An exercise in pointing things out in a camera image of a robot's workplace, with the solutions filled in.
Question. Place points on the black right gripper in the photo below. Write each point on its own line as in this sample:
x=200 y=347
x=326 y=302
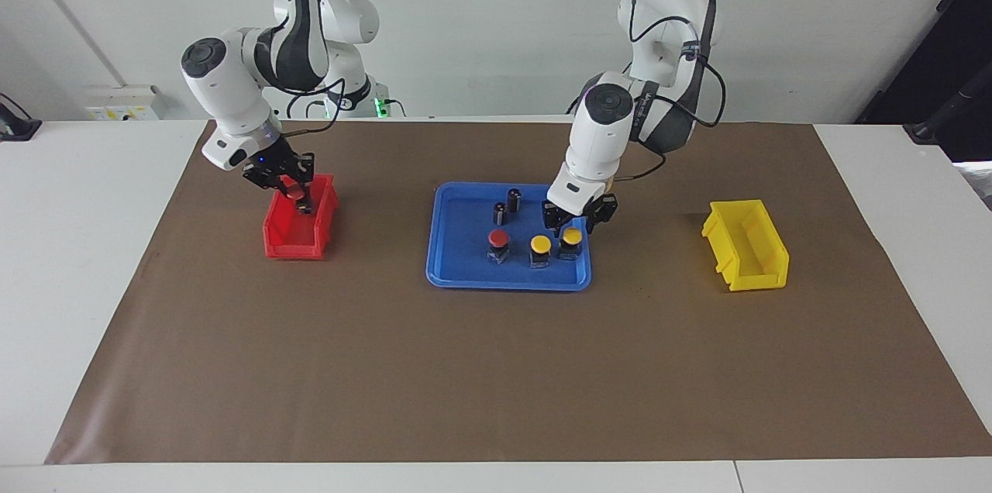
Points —
x=279 y=166

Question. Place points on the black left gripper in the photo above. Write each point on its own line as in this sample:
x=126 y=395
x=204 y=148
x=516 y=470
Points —
x=606 y=205

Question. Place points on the red push button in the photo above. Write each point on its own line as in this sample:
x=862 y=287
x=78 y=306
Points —
x=498 y=239
x=293 y=189

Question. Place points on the yellow push button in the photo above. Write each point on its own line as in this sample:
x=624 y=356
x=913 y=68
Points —
x=540 y=245
x=572 y=236

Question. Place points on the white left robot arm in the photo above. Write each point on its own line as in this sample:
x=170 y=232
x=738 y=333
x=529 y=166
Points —
x=604 y=121

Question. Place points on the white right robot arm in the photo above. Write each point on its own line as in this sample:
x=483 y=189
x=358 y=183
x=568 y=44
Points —
x=232 y=90

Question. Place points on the red plastic bin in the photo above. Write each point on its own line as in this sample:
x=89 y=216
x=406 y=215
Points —
x=291 y=241

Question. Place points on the black cylindrical capacitor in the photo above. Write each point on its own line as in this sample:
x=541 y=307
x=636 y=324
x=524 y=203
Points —
x=514 y=198
x=500 y=212

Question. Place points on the blue plastic tray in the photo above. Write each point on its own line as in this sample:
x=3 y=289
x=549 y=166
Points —
x=465 y=260

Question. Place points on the brown table mat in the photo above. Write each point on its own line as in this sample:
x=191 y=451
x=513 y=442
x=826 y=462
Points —
x=496 y=369

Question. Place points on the yellow plastic bin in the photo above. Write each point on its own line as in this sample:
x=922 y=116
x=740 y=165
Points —
x=756 y=264

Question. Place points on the black device on table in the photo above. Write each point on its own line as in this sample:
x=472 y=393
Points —
x=15 y=125

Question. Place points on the black stand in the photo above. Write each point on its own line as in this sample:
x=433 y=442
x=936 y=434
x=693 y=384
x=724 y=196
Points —
x=945 y=113

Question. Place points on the white wall outlet box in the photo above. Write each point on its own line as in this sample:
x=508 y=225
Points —
x=124 y=101

